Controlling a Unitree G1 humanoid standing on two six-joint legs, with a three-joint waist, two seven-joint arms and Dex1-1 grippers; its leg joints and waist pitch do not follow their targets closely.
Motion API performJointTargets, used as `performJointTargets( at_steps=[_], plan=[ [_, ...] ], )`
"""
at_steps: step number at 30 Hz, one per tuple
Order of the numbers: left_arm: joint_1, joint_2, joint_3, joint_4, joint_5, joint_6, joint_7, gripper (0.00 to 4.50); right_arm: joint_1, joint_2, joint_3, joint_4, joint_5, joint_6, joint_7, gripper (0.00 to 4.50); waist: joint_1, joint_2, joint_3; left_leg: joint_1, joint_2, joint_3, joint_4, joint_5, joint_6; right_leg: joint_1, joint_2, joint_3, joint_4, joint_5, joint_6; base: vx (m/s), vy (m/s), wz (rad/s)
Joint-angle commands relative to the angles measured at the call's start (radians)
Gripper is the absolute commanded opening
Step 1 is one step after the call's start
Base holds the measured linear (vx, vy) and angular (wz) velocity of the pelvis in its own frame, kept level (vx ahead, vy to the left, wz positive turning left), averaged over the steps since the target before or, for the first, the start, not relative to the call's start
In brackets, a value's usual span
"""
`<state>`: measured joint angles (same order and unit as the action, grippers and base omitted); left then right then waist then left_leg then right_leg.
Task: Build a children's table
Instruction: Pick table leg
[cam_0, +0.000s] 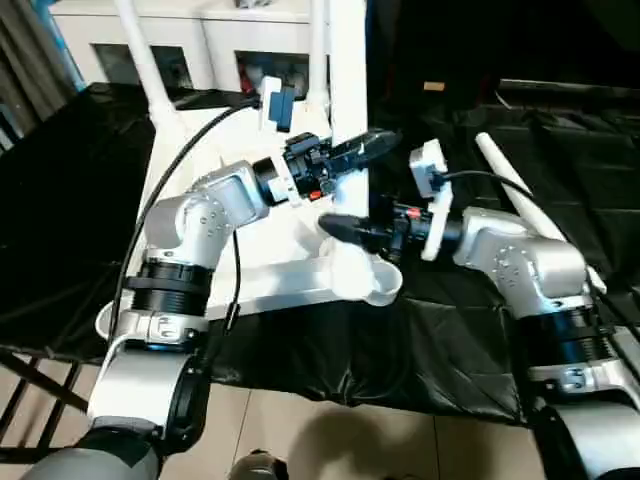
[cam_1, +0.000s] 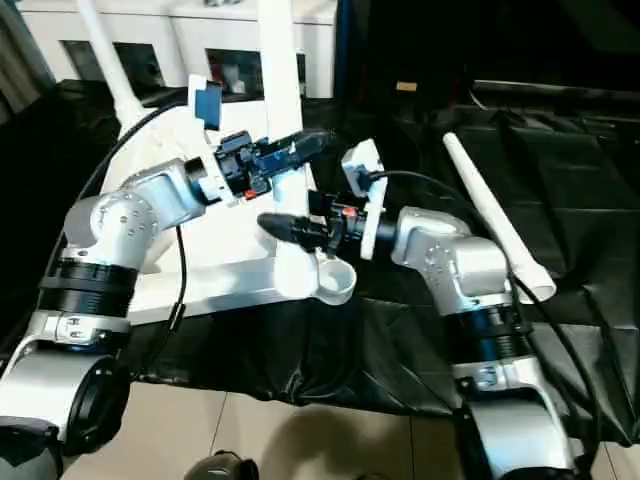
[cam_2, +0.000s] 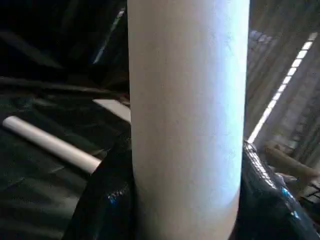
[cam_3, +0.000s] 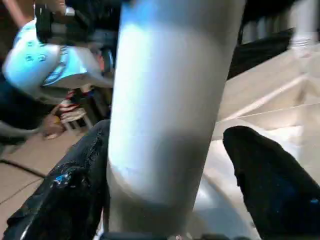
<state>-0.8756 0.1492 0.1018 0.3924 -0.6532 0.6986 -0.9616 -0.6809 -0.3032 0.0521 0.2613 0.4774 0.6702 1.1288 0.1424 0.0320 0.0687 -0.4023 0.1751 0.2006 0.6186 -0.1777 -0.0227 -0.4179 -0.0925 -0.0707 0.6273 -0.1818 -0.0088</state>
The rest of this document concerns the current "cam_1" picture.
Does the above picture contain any white plastic table top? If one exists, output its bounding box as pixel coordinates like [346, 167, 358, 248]
[102, 93, 358, 327]

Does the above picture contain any white plastic table leg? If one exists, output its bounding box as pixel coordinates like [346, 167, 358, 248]
[256, 0, 322, 302]
[441, 131, 558, 302]
[74, 0, 147, 129]

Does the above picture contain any white sideboard with glass doors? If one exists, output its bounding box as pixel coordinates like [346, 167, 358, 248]
[19, 0, 337, 100]

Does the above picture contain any black glossy mat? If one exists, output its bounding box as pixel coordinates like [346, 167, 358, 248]
[0, 77, 640, 449]

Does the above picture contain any grey curtain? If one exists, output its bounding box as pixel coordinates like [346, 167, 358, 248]
[0, 0, 57, 125]

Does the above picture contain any grey robot torso front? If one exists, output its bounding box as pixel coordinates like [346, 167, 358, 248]
[186, 448, 260, 480]

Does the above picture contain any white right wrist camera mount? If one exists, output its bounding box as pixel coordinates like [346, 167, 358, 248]
[340, 138, 390, 261]

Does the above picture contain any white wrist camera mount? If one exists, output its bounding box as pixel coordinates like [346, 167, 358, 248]
[340, 138, 390, 261]
[186, 72, 242, 210]

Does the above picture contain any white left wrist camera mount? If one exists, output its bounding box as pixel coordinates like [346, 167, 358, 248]
[186, 72, 242, 210]

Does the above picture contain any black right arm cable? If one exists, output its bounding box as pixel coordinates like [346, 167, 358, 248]
[367, 169, 602, 469]

